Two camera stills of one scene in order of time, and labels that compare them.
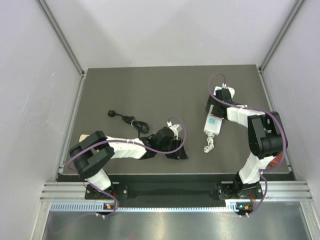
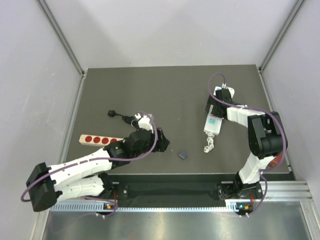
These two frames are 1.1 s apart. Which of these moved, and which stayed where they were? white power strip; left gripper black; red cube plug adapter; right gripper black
Moved: left gripper black
Stayed: red cube plug adapter; white power strip; right gripper black
